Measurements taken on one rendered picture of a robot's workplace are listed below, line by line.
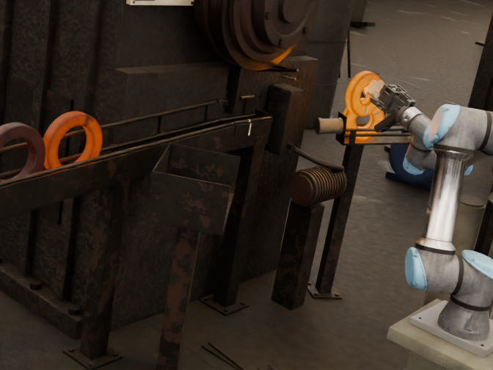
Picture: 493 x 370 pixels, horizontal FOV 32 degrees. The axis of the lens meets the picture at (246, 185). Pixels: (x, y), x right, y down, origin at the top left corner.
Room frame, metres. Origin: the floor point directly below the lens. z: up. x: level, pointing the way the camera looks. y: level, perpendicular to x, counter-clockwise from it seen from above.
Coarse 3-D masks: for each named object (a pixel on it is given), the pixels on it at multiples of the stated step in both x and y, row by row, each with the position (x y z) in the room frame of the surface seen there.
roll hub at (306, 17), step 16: (256, 0) 2.60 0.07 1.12; (272, 0) 2.61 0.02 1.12; (288, 0) 2.66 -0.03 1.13; (304, 0) 2.73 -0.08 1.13; (256, 16) 2.61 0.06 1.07; (272, 16) 2.64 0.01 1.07; (288, 16) 2.67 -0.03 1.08; (304, 16) 2.77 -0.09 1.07; (256, 32) 2.64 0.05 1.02; (272, 32) 2.63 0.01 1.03; (288, 32) 2.72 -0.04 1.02
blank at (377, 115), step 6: (378, 108) 3.07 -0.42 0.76; (348, 114) 3.04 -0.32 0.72; (372, 114) 3.07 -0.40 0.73; (378, 114) 3.07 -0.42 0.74; (348, 120) 3.04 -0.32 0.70; (354, 120) 3.05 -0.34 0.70; (372, 120) 3.07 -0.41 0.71; (378, 120) 3.07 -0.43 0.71; (348, 126) 3.04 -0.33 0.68; (354, 126) 3.05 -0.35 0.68; (366, 126) 3.08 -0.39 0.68; (372, 126) 3.07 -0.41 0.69; (348, 132) 3.04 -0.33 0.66; (360, 132) 3.06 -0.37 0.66; (366, 132) 3.06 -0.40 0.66; (372, 132) 3.07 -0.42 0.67; (378, 132) 3.08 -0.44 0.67; (360, 138) 3.06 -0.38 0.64; (366, 138) 3.06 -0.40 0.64
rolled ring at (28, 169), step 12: (0, 132) 2.00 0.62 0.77; (12, 132) 2.02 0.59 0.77; (24, 132) 2.05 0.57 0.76; (36, 132) 2.08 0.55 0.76; (0, 144) 2.00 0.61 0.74; (36, 144) 2.08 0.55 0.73; (36, 156) 2.09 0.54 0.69; (24, 168) 2.09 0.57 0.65; (36, 168) 2.09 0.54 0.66; (0, 180) 2.00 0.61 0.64
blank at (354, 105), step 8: (360, 72) 2.94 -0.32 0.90; (368, 72) 2.94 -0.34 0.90; (352, 80) 2.91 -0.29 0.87; (360, 80) 2.90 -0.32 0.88; (368, 80) 2.93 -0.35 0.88; (376, 80) 2.96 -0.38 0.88; (352, 88) 2.89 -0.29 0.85; (360, 88) 2.91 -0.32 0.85; (352, 96) 2.88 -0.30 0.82; (360, 96) 2.91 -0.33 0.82; (352, 104) 2.89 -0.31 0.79; (360, 104) 2.92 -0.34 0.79; (368, 104) 2.95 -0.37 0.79; (352, 112) 2.91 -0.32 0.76; (360, 112) 2.92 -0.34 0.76; (368, 112) 2.95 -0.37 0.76
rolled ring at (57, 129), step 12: (60, 120) 2.15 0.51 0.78; (72, 120) 2.16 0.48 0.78; (84, 120) 2.20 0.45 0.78; (96, 120) 2.24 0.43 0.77; (48, 132) 2.13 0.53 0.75; (60, 132) 2.14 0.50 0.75; (96, 132) 2.24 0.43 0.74; (48, 144) 2.11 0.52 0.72; (96, 144) 2.24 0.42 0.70; (48, 156) 2.11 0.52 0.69; (84, 156) 2.23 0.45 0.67; (96, 156) 2.24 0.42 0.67; (48, 168) 2.13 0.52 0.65
